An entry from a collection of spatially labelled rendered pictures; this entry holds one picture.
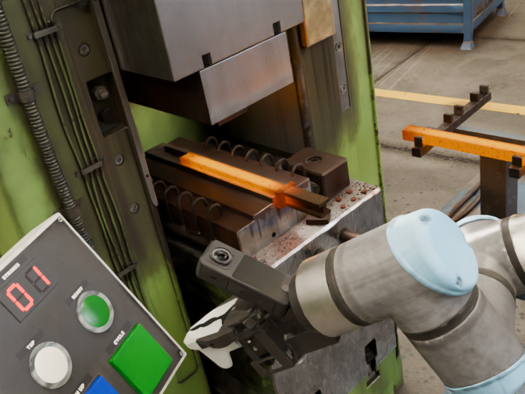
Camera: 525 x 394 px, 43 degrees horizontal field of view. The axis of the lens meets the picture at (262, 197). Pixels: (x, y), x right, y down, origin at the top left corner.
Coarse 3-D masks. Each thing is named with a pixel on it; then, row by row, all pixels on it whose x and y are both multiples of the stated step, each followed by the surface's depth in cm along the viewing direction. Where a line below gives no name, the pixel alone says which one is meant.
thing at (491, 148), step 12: (408, 132) 142; (420, 132) 140; (432, 132) 139; (444, 132) 138; (432, 144) 139; (444, 144) 137; (456, 144) 134; (468, 144) 133; (480, 144) 131; (492, 144) 130; (504, 144) 130; (492, 156) 130; (504, 156) 128
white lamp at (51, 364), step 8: (40, 352) 81; (48, 352) 82; (56, 352) 83; (40, 360) 81; (48, 360) 82; (56, 360) 82; (64, 360) 83; (40, 368) 81; (48, 368) 81; (56, 368) 82; (64, 368) 83; (40, 376) 80; (48, 376) 81; (56, 376) 82; (64, 376) 83
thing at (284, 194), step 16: (192, 160) 144; (208, 160) 142; (224, 176) 136; (240, 176) 134; (256, 176) 132; (272, 192) 127; (288, 192) 124; (304, 192) 123; (304, 208) 123; (320, 208) 120
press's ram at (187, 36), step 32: (128, 0) 102; (160, 0) 98; (192, 0) 102; (224, 0) 106; (256, 0) 111; (288, 0) 116; (128, 32) 106; (160, 32) 100; (192, 32) 103; (224, 32) 108; (256, 32) 112; (128, 64) 111; (160, 64) 104; (192, 64) 105
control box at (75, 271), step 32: (64, 224) 92; (32, 256) 86; (64, 256) 90; (96, 256) 94; (0, 288) 81; (32, 288) 84; (64, 288) 88; (96, 288) 92; (0, 320) 80; (32, 320) 83; (64, 320) 86; (128, 320) 93; (0, 352) 78; (32, 352) 81; (64, 352) 84; (96, 352) 88; (0, 384) 77; (32, 384) 79; (64, 384) 82; (128, 384) 89; (160, 384) 93
